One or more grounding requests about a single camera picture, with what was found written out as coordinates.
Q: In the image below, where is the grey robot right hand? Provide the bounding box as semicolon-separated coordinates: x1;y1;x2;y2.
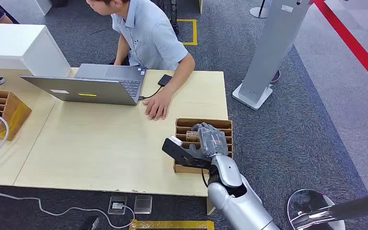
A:
188;122;229;160

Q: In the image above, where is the brown printed card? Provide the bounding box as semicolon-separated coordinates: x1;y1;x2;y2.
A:
185;130;200;143

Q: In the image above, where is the wooden slotted card holder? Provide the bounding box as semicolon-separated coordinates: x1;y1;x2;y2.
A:
173;118;234;175
0;88;32;141

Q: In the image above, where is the person's left hand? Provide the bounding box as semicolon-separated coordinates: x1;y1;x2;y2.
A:
141;90;173;122

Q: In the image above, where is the black external drive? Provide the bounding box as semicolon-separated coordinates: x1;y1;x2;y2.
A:
157;74;174;88

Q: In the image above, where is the yellow floor tape strip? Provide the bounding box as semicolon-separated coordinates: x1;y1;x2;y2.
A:
129;219;215;230

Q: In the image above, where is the metal floor socket plate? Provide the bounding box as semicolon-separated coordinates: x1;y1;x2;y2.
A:
133;195;153;215

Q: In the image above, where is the round chrome stanchion base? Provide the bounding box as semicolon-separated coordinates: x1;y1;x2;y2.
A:
286;189;347;230

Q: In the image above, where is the grey kiosk stand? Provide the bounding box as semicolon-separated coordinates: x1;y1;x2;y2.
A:
231;0;315;111

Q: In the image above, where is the yellow floor tape square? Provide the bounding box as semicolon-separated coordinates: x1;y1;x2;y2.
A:
176;18;198;46

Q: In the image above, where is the floor socket with plug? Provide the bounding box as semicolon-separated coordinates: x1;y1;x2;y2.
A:
107;195;128;216

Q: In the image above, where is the black chair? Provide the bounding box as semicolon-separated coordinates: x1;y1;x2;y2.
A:
157;0;181;36

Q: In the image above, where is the grey laptop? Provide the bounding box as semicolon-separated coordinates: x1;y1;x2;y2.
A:
19;63;148;107

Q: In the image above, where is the round white stand base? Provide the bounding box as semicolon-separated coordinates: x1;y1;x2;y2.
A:
249;0;270;19

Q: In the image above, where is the black object on floor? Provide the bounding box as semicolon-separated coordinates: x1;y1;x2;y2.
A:
78;215;101;230

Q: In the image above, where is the dark stanchion pole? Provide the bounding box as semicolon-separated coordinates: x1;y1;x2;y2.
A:
290;191;368;230

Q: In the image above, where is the red floor tape line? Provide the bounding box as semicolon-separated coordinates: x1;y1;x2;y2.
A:
312;0;368;95

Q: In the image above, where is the white box cabinet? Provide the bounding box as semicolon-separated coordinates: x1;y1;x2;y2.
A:
0;23;72;78

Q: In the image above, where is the white furniture panel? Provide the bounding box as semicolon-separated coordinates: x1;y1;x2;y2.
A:
34;0;53;16

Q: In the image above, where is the black wrist camera with pale box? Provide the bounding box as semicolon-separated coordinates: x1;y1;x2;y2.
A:
161;135;212;170

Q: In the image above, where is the black drive cable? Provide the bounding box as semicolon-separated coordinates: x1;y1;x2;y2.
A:
138;85;163;101

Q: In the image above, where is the white power cable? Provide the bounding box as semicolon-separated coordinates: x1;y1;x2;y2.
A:
0;115;136;230

